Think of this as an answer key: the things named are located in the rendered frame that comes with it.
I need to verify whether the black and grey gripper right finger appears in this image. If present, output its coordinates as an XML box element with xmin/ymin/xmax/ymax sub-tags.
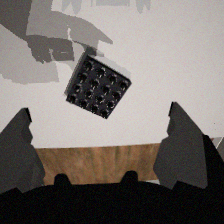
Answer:
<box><xmin>153</xmin><ymin>102</ymin><xmax>224</xmax><ymax>224</ymax></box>

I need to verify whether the black knob box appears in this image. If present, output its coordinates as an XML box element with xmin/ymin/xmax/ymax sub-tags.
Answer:
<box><xmin>65</xmin><ymin>55</ymin><xmax>132</xmax><ymax>119</ymax></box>

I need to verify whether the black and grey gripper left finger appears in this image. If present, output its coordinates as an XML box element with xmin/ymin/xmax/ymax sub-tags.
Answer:
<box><xmin>0</xmin><ymin>107</ymin><xmax>45</xmax><ymax>211</ymax></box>

